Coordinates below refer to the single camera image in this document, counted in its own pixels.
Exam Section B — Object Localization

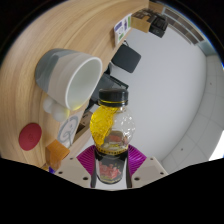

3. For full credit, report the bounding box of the black office chair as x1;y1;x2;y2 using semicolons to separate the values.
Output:
110;44;142;74

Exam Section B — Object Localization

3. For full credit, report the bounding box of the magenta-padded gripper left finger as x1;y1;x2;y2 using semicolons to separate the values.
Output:
54;144;98;189

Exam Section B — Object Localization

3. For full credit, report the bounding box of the ceiling light panel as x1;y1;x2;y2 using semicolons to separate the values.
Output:
208;131;224;163

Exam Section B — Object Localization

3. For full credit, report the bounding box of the clear bottle with black cap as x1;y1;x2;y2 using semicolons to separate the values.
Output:
89;88;136;185

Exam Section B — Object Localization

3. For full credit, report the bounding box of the white and grey mug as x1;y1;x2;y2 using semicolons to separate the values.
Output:
34;48;104;123

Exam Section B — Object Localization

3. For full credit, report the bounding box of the orange-brown wooden box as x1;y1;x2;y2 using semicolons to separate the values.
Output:
44;139;71;171

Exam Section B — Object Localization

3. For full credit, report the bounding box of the white paper with grey print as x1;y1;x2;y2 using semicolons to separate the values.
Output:
56;114;81;149

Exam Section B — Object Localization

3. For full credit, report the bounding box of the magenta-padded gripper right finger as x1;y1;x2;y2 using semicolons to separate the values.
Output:
126;143;169;189

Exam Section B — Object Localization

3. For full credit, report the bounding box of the wooden cabinet shelf unit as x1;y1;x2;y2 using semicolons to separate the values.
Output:
148;1;209;54

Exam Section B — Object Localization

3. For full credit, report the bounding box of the brown box with dark packs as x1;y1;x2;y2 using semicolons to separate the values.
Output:
130;8;169;38

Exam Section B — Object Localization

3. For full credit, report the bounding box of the flat round red coaster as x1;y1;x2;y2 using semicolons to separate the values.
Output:
18;122;43;152

